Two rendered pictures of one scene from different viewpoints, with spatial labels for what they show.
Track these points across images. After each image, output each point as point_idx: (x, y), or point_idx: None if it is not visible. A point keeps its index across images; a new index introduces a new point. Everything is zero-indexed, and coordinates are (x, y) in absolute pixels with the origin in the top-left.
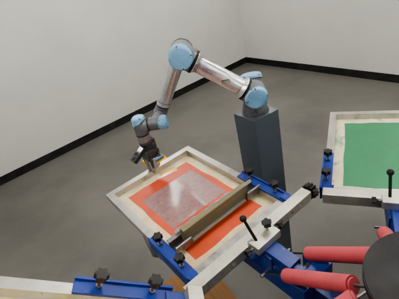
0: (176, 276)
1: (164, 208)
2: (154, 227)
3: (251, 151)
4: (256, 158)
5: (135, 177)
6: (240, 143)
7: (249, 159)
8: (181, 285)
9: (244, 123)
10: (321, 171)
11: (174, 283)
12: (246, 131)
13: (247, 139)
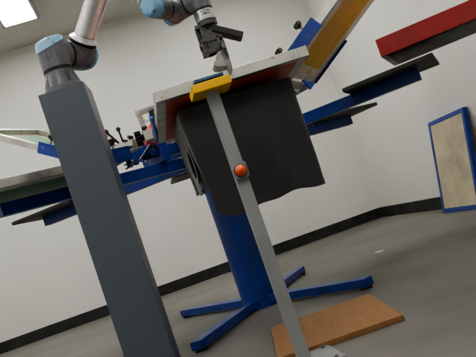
0: (346, 333)
1: None
2: None
3: (105, 139)
4: (110, 148)
5: (257, 60)
6: (100, 131)
7: (110, 154)
8: (345, 326)
9: (90, 94)
10: (114, 138)
11: (356, 326)
12: (94, 106)
13: (98, 119)
